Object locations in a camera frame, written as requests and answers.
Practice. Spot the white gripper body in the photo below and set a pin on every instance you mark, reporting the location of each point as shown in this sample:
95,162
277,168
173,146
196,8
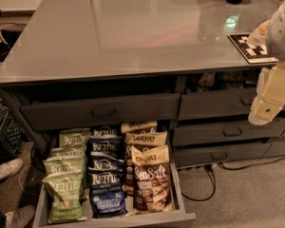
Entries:
282,35

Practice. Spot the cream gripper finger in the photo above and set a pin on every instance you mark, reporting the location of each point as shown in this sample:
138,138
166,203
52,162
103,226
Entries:
265,105
274,91

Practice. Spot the brown sea salt chip bag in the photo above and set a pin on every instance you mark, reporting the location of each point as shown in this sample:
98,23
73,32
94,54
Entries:
152,180

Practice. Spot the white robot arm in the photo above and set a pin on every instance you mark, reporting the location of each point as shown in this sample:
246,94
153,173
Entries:
276,35

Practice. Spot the grey top right drawer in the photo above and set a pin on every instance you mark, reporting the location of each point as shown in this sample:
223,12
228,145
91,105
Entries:
217,103

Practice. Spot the grey middle right drawer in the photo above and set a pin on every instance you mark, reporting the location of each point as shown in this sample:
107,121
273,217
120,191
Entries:
226,132

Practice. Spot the grey cabinet counter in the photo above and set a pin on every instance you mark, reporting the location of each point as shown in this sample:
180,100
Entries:
88,49

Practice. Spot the grey bottom right drawer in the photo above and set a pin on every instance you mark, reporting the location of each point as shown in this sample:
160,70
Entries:
225,153

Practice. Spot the grey top left drawer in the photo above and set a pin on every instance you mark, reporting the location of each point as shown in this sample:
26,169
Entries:
100,111

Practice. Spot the open grey middle drawer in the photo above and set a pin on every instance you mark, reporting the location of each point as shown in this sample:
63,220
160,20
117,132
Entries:
176,218

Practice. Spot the back blue Kettle chip bag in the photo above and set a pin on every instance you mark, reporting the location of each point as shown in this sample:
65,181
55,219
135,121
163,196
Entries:
105,130

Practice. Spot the blue kettle chip bag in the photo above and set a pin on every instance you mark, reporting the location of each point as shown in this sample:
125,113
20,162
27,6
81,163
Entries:
106,192
102,161
105,130
111,146

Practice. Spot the front blue Kettle chip bag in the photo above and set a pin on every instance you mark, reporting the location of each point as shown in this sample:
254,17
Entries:
106,192

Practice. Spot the green kettle chip bag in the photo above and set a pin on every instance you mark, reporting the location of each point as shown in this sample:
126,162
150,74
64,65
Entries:
72,136
66,190
60,164
73,150

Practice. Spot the back green Kettle chip bag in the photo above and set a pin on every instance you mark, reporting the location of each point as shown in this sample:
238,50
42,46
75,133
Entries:
72,136

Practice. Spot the front green Kettle chip bag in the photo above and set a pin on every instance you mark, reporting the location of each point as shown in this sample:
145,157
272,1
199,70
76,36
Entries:
66,190

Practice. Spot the black white fiducial marker tile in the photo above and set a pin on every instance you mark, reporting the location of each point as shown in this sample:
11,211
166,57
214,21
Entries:
252,54

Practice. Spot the black plastic crate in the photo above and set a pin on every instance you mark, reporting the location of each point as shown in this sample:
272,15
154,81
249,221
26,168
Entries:
11,140

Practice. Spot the white shoe lower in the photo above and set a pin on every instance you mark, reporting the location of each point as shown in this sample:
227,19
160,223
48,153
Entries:
20,217

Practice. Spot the white shoe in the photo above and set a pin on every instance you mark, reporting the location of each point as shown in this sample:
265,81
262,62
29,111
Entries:
20,217
10,168

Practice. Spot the white shoe upper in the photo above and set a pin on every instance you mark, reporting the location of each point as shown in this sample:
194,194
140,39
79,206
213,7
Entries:
10,168

